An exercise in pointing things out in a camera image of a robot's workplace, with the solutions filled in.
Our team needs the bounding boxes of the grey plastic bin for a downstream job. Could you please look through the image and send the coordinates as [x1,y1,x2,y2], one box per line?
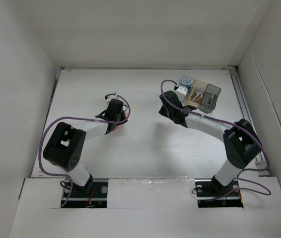
[198,84,221,114]

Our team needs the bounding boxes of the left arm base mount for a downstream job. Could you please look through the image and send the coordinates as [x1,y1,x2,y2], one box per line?
[60,178,109,209]

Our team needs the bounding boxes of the aluminium rail on right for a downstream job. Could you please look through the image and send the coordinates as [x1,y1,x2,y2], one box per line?
[228,67,267,170]

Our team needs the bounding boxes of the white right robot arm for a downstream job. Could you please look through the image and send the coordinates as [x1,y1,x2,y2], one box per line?
[159,90,261,195]

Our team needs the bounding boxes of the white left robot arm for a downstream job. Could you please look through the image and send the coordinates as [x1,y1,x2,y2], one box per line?
[38,98,130,197]

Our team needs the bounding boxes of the clear jar of paper clips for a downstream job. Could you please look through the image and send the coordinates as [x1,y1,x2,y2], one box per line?
[195,86,205,94]

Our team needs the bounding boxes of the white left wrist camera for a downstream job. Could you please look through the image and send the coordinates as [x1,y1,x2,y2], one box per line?
[105,92,118,102]

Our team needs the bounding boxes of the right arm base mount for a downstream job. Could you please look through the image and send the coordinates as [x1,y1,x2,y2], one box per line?
[192,178,244,208]

